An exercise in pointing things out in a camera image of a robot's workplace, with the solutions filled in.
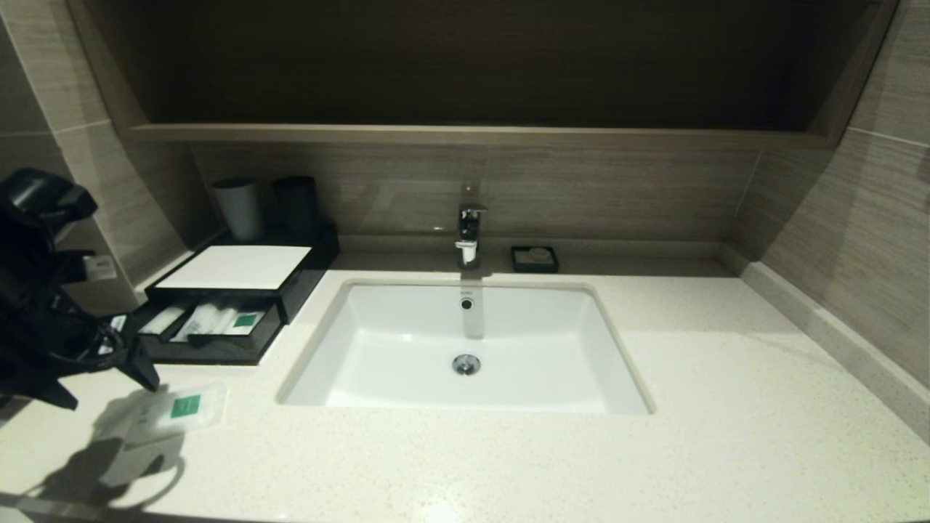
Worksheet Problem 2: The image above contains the chrome faucet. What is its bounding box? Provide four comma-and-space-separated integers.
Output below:
455, 184, 489, 271

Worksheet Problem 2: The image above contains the pale grey cup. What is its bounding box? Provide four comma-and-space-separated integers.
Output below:
211, 178, 264, 241

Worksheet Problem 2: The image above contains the black pull-out drawer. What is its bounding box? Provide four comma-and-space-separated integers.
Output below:
133, 291, 286, 365

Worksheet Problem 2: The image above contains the small clear green-label sachet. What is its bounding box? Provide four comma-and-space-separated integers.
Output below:
109, 382, 228, 445

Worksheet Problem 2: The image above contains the black drawer box housing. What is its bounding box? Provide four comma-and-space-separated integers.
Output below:
145, 244, 326, 325

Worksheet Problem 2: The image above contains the white ceramic sink basin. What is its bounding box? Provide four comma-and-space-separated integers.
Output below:
276, 279, 656, 416

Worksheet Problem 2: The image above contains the thin black camera cable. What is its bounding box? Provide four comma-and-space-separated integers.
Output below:
40, 323, 130, 368

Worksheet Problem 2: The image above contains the black cup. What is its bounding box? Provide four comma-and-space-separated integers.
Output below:
272, 175, 319, 240

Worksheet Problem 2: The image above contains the wide white wrapped packet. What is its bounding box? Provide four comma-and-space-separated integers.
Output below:
140, 306, 187, 336

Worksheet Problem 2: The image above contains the wooden wall shelf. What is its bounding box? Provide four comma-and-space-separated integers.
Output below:
127, 122, 833, 150

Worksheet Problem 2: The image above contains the white paper card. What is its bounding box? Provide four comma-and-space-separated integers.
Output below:
155, 245, 312, 291

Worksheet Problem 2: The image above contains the flat white green-label packet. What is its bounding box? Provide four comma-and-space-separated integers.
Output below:
224, 310, 267, 336

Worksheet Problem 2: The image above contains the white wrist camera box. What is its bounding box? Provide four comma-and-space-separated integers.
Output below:
81, 254, 118, 283

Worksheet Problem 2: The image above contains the black soap dish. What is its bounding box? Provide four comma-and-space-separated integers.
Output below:
511, 246, 560, 274

